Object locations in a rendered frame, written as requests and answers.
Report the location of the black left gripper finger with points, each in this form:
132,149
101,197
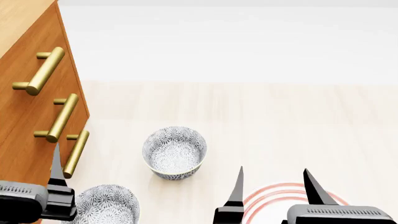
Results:
57,177

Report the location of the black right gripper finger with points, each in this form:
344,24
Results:
234,205
315,192

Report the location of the wooden three-drawer cabinet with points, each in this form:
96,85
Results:
21,112

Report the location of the white plate with red rings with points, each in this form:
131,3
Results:
270,208

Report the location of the grey floral patterned bowl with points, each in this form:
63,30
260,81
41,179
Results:
107,205
174,154

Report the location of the grey right gripper camera box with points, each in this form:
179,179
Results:
339,213

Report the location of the grey gripper camera box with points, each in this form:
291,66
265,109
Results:
18,200
339,213

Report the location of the grey left gripper camera box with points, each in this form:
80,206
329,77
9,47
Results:
18,200

